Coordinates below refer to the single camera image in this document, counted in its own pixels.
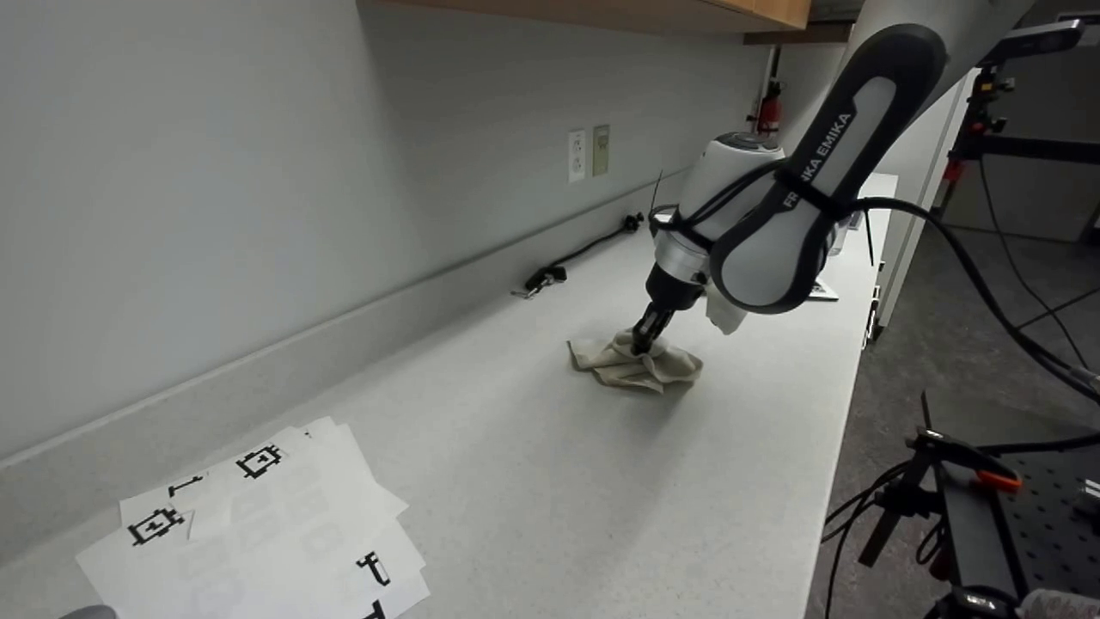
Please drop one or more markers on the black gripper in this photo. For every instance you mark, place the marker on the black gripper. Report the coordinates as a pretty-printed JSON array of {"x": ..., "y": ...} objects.
[{"x": 675, "y": 290}]

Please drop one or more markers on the beige cloth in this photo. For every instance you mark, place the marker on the beige cloth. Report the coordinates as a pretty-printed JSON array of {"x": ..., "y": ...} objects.
[{"x": 641, "y": 373}]

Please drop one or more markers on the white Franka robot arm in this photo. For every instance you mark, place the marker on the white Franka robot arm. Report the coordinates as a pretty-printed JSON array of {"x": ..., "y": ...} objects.
[{"x": 780, "y": 253}]

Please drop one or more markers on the checkerboard calibration board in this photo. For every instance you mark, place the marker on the checkerboard calibration board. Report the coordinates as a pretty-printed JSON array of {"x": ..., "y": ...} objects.
[{"x": 825, "y": 298}]

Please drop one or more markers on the red black clamp pole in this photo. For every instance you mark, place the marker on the red black clamp pole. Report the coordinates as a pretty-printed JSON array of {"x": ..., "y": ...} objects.
[{"x": 769, "y": 112}]

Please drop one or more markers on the white paper black markers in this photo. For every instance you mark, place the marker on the white paper black markers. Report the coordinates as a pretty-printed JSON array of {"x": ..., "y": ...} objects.
[
  {"x": 262, "y": 571},
  {"x": 311, "y": 469}
]

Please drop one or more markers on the orange clamp lever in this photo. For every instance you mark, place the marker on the orange clamp lever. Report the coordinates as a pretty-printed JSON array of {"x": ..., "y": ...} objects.
[{"x": 998, "y": 478}]

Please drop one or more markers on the black perforated breadboard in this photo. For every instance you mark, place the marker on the black perforated breadboard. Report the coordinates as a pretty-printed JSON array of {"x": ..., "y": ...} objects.
[{"x": 1059, "y": 516}]

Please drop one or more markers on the grey padded object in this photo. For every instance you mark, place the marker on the grey padded object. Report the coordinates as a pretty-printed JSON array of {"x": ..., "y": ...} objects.
[{"x": 1059, "y": 607}]

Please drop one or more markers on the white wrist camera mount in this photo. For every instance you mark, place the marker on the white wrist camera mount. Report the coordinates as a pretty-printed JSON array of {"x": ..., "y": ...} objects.
[{"x": 727, "y": 310}]

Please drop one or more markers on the grey wall plate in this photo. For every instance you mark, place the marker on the grey wall plate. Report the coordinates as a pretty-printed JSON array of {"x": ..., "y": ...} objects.
[{"x": 599, "y": 150}]

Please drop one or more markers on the white wall outlet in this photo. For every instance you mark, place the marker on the white wall outlet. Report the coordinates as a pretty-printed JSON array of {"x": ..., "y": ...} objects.
[{"x": 577, "y": 157}]

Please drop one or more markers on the wooden wall cabinet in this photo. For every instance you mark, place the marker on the wooden wall cabinet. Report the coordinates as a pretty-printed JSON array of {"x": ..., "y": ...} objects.
[{"x": 690, "y": 12}]

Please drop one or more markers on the black articulated camera stand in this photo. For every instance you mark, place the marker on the black articulated camera stand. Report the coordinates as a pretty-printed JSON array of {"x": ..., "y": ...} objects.
[{"x": 964, "y": 526}]

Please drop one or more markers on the black red camera tripod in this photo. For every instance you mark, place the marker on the black red camera tripod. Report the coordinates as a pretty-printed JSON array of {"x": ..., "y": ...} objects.
[{"x": 981, "y": 113}]

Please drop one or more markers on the black stereo camera bar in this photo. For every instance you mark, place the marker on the black stereo camera bar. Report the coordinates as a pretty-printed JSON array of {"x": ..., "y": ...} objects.
[{"x": 1044, "y": 39}]

